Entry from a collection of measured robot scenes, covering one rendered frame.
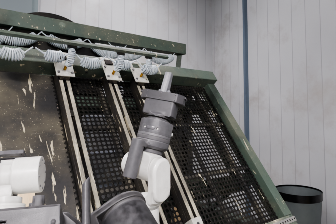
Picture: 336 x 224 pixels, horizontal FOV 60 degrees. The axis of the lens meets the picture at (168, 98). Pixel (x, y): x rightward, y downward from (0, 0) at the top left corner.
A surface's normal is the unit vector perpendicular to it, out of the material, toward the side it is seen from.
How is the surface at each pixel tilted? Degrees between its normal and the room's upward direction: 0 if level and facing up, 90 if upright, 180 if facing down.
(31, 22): 90
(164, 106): 78
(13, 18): 90
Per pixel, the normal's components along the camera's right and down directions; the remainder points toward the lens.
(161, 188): 0.77, 0.04
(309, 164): -0.85, -0.04
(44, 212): 0.27, -0.43
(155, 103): -0.24, -0.27
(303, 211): -0.23, 0.02
